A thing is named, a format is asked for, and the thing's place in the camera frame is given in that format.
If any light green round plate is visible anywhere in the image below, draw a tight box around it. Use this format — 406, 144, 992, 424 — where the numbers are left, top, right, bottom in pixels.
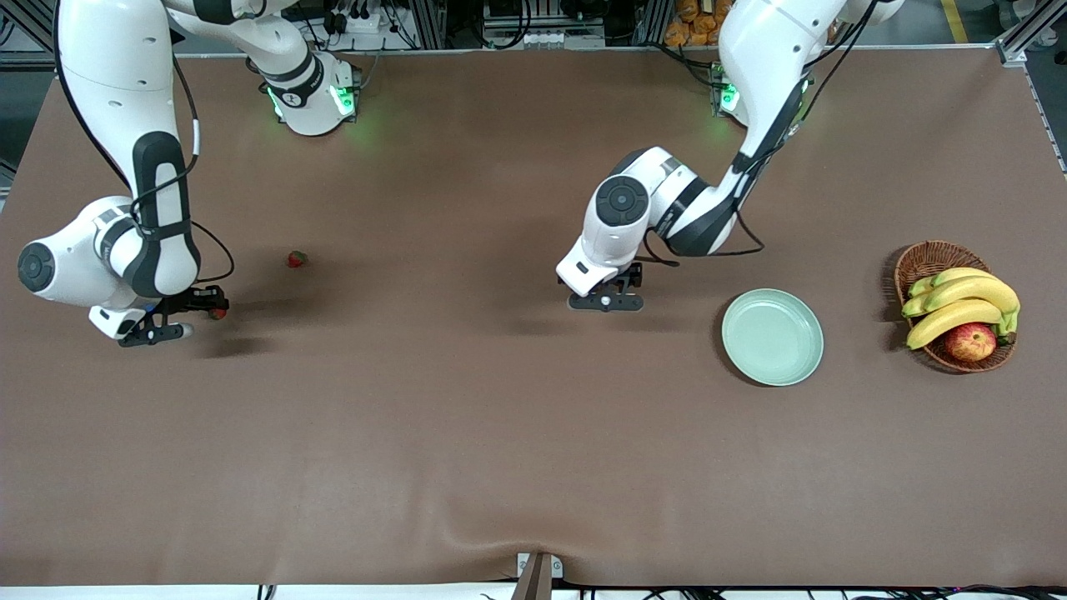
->
721, 287, 825, 388

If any brown table cover mat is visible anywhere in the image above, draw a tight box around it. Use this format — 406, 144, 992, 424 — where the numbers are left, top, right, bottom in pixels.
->
0, 46, 1067, 588

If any orange bread rolls pile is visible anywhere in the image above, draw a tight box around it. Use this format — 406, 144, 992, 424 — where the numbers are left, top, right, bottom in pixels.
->
664, 0, 724, 48

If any brown wicker basket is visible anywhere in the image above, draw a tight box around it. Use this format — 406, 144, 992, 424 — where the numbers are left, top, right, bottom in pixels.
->
894, 240, 1019, 374

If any white power strip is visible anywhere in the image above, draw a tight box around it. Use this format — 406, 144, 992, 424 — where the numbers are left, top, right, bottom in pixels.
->
321, 7, 386, 36

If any yellow banana bunch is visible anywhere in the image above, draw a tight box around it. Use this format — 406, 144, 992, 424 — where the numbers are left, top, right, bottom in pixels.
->
901, 267, 1021, 351

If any red yellow apple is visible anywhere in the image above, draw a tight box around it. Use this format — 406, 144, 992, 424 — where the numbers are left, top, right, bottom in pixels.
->
944, 322, 999, 363

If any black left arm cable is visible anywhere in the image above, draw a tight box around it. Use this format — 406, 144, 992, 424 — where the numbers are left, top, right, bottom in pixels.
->
642, 0, 880, 268

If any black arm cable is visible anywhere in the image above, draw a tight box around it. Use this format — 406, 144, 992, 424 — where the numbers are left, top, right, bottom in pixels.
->
54, 0, 236, 288
642, 0, 880, 268

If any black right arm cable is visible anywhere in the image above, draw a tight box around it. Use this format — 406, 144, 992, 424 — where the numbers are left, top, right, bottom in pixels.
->
54, 0, 236, 288

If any aluminium frame post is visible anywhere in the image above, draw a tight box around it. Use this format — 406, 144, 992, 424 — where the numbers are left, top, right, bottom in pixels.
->
631, 0, 668, 47
407, 0, 447, 48

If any silver table edge rail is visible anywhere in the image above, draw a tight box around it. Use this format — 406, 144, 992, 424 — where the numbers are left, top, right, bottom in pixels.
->
171, 45, 1005, 59

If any silver metal table bracket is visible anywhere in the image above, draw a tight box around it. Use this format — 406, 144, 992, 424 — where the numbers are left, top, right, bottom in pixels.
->
516, 552, 564, 580

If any brown camera pole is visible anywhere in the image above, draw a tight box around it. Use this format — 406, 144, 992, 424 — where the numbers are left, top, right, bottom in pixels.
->
510, 554, 555, 600

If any aluminium frame corner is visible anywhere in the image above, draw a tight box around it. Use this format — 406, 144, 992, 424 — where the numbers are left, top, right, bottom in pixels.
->
996, 0, 1067, 176

